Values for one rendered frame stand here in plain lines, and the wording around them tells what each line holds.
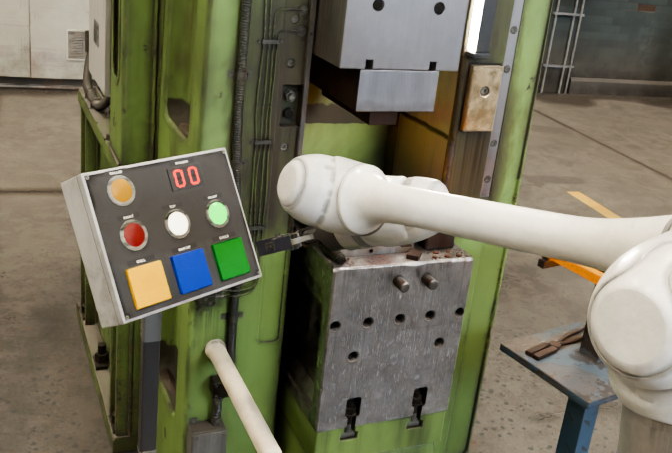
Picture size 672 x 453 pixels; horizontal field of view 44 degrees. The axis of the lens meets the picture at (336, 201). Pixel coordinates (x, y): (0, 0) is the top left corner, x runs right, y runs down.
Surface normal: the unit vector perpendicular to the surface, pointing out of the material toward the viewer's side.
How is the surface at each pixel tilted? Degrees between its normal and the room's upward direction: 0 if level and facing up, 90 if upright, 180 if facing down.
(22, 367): 0
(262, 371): 90
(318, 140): 90
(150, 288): 60
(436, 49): 90
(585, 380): 0
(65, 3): 90
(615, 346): 80
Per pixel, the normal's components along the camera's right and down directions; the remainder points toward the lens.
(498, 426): 0.11, -0.93
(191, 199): 0.69, -0.21
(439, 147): -0.91, 0.04
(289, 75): 0.39, 0.35
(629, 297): -0.72, 0.13
